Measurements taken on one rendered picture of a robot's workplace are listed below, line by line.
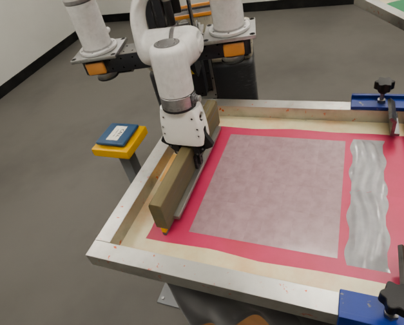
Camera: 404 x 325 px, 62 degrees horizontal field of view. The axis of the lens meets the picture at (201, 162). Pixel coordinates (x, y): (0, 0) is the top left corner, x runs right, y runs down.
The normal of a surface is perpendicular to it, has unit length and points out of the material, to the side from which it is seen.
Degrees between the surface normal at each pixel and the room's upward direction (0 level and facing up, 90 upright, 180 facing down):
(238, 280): 0
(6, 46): 90
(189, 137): 90
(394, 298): 0
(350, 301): 0
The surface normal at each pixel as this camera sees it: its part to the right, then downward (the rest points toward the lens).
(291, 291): -0.18, -0.73
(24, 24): 0.93, 0.09
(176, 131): -0.35, 0.66
